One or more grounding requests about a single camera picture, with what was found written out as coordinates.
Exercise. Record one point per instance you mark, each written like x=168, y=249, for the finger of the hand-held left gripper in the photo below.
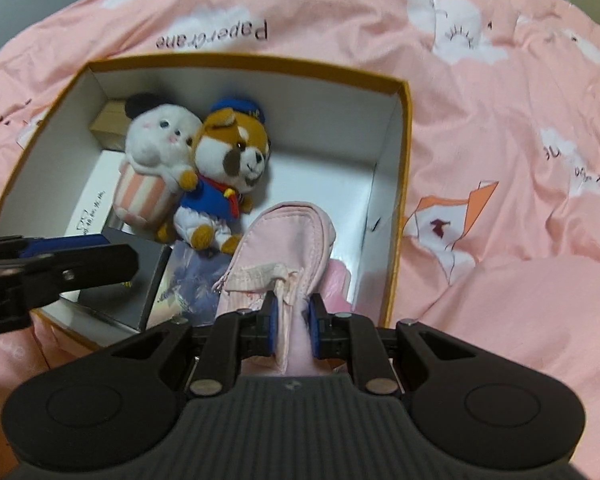
x=65, y=245
x=95, y=267

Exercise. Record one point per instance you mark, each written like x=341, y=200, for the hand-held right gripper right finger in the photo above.
x=316, y=327

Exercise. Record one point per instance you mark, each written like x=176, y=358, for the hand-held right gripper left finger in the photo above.
x=271, y=322

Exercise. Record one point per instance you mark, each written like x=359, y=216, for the dark grey box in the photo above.
x=145, y=270

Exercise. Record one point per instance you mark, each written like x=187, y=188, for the pink fabric pouch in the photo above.
x=285, y=240

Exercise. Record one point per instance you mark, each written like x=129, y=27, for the clear packet with picture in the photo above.
x=195, y=285

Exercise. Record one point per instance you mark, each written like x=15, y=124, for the white plush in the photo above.
x=155, y=135

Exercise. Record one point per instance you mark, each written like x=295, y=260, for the brown dog plush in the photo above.
x=235, y=150

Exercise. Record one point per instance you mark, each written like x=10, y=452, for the orange cardboard box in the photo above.
x=305, y=115

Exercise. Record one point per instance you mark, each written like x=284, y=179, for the pink soft item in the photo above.
x=337, y=285

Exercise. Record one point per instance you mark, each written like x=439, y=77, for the white flat box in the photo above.
x=97, y=190

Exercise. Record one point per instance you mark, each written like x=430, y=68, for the small brown box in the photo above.
x=107, y=127

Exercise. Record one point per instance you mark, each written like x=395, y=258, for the pink printed blanket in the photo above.
x=505, y=110

